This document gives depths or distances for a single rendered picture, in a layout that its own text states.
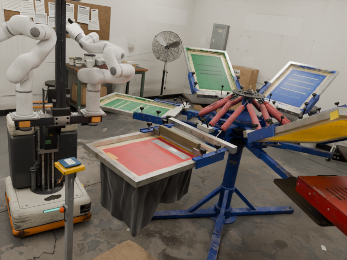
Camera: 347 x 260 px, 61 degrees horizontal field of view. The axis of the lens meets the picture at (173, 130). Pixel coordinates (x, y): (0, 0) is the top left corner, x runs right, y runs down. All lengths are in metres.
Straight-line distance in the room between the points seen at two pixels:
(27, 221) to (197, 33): 5.94
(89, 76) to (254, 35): 4.98
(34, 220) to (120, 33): 4.40
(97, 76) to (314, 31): 4.71
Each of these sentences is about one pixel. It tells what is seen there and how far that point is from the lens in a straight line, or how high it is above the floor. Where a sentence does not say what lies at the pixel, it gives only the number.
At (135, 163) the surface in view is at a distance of 1.88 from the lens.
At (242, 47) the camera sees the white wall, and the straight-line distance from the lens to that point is 6.70.
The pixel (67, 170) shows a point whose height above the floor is 0.95.
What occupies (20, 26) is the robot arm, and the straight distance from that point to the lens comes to 1.88.
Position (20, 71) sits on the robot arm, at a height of 1.44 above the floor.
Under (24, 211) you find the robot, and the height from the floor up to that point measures 0.28.
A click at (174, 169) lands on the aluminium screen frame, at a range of 1.79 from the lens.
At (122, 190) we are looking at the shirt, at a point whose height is 0.77.
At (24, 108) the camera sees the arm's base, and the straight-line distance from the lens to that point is 2.05.
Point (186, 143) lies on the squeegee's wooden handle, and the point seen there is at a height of 1.02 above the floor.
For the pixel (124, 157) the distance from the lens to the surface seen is 1.94.
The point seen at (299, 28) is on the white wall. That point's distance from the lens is 6.17.
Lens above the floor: 1.81
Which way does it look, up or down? 20 degrees down
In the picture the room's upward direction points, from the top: 8 degrees clockwise
